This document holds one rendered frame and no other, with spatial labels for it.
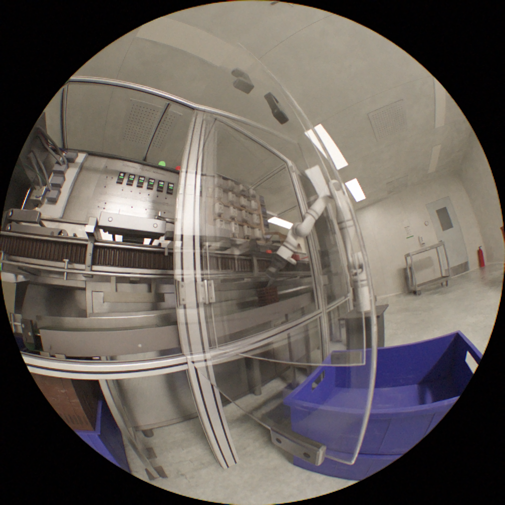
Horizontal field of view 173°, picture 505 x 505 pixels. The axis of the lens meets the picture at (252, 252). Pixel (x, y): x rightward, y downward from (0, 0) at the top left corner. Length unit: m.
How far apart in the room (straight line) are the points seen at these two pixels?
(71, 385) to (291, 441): 0.58
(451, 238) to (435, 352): 4.89
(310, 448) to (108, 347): 0.50
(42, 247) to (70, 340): 0.38
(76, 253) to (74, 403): 0.51
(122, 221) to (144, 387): 0.70
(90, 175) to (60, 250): 0.70
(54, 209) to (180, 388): 1.19
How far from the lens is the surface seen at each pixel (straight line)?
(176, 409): 0.97
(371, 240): 5.24
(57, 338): 0.59
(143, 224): 0.69
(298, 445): 0.16
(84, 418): 0.69
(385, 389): 0.89
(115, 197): 1.20
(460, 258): 5.66
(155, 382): 0.87
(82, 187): 1.28
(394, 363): 0.83
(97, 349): 0.55
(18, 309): 0.73
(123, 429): 0.69
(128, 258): 0.70
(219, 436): 0.71
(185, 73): 2.03
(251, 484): 0.84
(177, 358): 0.49
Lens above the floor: 0.76
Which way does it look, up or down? 14 degrees up
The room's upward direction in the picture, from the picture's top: 7 degrees counter-clockwise
